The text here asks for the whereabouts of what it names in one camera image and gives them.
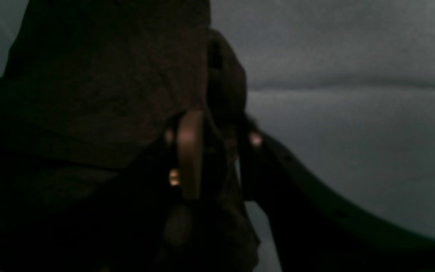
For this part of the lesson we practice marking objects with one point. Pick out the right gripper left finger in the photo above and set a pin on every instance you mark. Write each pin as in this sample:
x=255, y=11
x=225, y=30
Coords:
x=184, y=135

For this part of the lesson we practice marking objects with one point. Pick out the black T-shirt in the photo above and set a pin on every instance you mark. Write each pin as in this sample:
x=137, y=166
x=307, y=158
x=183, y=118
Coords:
x=87, y=93

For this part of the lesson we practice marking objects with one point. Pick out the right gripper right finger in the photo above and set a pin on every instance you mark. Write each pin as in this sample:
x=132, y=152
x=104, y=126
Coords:
x=314, y=228

